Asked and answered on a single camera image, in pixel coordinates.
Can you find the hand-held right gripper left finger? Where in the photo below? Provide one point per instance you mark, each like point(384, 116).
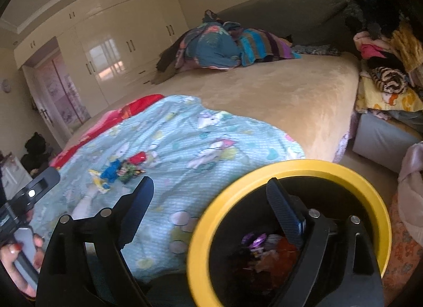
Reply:
point(138, 204)

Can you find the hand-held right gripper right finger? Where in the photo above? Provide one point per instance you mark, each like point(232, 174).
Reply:
point(284, 208)

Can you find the dark green wrapper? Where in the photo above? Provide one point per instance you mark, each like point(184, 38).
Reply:
point(132, 171)

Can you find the yellow-rimmed black trash bin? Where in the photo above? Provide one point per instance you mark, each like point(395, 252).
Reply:
point(297, 168)

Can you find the purple snack wrapper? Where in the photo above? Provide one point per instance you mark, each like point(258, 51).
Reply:
point(254, 241)

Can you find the blue wrapper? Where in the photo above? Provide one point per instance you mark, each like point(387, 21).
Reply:
point(110, 170)

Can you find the red plastic bag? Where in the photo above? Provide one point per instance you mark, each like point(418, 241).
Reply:
point(284, 252)

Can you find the yellow and white wrapper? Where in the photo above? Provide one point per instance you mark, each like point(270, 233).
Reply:
point(99, 183)

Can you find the small red wrapper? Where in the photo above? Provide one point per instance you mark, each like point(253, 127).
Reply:
point(139, 157)

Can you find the person's left hand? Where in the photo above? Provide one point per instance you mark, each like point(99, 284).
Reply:
point(10, 267)

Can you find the black plush toy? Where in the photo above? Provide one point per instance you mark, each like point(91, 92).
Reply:
point(34, 151)

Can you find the light blue cartoon blanket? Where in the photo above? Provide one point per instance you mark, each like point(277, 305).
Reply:
point(198, 135)

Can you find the red blanket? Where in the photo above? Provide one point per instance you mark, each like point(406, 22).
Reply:
point(132, 109)

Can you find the white door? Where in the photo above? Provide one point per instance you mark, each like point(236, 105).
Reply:
point(43, 112)

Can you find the beige bed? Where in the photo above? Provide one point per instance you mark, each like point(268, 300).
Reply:
point(281, 95)

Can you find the grey storage box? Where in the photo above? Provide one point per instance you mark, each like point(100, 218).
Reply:
point(376, 142)

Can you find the pink cartoon door curtain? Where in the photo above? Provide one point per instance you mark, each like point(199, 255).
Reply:
point(59, 92)

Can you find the lilac cloth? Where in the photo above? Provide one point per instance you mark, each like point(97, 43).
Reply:
point(411, 188)

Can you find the orange floral cloth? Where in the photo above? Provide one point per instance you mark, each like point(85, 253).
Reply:
point(403, 260)

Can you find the dark olive clothes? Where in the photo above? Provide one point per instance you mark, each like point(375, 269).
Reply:
point(168, 66)

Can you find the yellow cartoon blanket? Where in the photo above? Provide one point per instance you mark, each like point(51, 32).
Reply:
point(396, 100)

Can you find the dark patterned cloth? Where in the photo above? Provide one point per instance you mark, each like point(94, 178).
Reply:
point(317, 50)

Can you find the striped blanket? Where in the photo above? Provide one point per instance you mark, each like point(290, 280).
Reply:
point(261, 46)

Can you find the zebra striped cloth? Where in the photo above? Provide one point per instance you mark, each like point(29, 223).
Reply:
point(388, 80)

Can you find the blue floral quilt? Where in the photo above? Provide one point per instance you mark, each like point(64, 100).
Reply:
point(211, 49)

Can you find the cream glossy wardrobe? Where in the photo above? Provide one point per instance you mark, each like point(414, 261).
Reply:
point(109, 29)

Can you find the pink garment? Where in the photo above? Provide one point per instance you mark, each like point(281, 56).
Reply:
point(371, 49)

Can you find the grey headboard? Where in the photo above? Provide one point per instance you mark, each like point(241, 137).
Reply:
point(297, 19)

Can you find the yellow knitted garment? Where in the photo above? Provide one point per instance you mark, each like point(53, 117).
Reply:
point(409, 46)

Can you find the round wall clock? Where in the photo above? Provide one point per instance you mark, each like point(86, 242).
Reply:
point(6, 85)

